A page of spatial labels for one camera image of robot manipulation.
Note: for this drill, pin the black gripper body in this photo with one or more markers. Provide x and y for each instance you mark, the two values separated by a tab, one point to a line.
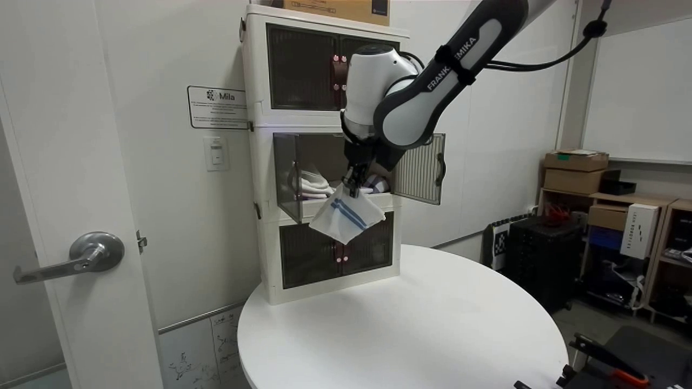
365	155

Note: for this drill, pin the blue white checkered towel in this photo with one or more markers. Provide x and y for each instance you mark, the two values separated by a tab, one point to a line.
347	215

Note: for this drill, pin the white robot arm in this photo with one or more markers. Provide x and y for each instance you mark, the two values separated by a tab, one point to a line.
394	101

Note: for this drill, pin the white three-tier cabinet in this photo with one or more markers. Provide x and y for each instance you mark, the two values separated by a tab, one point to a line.
295	78

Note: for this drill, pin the cardboard box on cabinet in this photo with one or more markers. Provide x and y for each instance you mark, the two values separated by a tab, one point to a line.
372	11

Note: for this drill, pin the black crate stack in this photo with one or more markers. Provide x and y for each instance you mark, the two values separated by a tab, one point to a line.
543	257

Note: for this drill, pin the cardboard box on shelf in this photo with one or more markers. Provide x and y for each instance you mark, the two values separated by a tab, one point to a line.
574	171

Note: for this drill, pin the white product box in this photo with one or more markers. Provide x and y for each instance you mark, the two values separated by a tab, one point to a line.
638	230

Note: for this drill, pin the wooden storage shelf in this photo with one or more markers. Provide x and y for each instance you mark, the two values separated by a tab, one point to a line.
654	289

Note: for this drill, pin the white door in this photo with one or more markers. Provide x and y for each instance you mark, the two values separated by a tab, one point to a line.
62	130

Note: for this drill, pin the white light switch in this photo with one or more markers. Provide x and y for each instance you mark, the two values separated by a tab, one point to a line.
216	155

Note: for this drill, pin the white wall sign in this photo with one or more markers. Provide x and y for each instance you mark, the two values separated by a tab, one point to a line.
218	109

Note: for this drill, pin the silver door lever handle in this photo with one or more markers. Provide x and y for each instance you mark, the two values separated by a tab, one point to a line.
96	251

